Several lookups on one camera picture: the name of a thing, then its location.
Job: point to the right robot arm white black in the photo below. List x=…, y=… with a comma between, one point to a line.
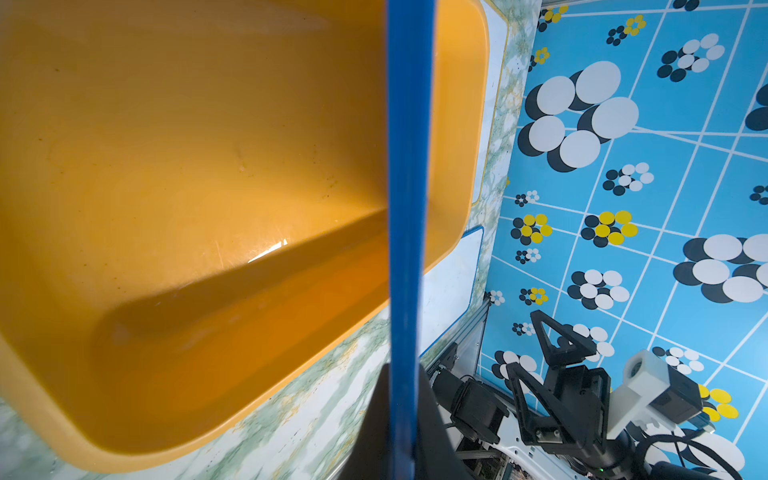
x=477, y=413

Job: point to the yellow plastic storage box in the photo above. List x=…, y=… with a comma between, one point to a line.
x=193, y=210

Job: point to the blue framed whiteboard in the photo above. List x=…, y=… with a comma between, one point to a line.
x=410, y=36
x=447, y=289

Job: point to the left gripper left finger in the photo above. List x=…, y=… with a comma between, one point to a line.
x=370, y=457

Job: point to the yellow framed whiteboard far right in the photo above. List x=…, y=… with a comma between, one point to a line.
x=497, y=36

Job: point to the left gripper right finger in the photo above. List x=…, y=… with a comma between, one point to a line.
x=435, y=458

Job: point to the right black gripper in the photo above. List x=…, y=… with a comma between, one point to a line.
x=576, y=408

